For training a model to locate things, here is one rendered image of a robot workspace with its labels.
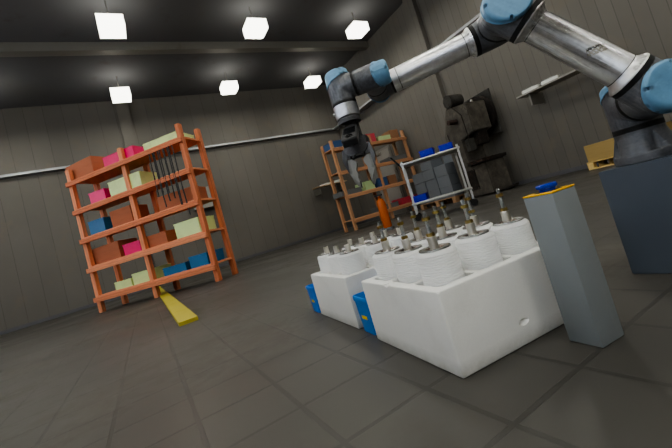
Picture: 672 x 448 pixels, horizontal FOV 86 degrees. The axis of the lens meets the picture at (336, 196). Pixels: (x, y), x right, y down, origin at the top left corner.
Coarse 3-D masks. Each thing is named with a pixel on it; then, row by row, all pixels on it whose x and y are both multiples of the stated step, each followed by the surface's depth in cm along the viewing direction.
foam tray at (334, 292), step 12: (312, 276) 158; (324, 276) 143; (336, 276) 133; (348, 276) 125; (360, 276) 127; (372, 276) 128; (324, 288) 147; (336, 288) 134; (348, 288) 124; (360, 288) 126; (324, 300) 150; (336, 300) 137; (348, 300) 126; (324, 312) 154; (336, 312) 140; (348, 312) 128; (348, 324) 131; (360, 324) 124
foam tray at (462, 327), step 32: (512, 256) 86; (384, 288) 96; (416, 288) 82; (448, 288) 75; (480, 288) 77; (512, 288) 80; (544, 288) 83; (384, 320) 101; (416, 320) 84; (448, 320) 74; (480, 320) 76; (512, 320) 79; (544, 320) 82; (416, 352) 88; (448, 352) 75; (480, 352) 75
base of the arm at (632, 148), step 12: (660, 120) 95; (612, 132) 103; (624, 132) 99; (636, 132) 97; (648, 132) 95; (660, 132) 94; (624, 144) 99; (636, 144) 97; (648, 144) 95; (660, 144) 94; (624, 156) 99; (636, 156) 96; (648, 156) 95; (660, 156) 93
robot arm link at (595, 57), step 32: (512, 0) 91; (544, 0) 92; (480, 32) 105; (512, 32) 94; (544, 32) 91; (576, 32) 89; (576, 64) 92; (608, 64) 88; (640, 64) 84; (640, 96) 86
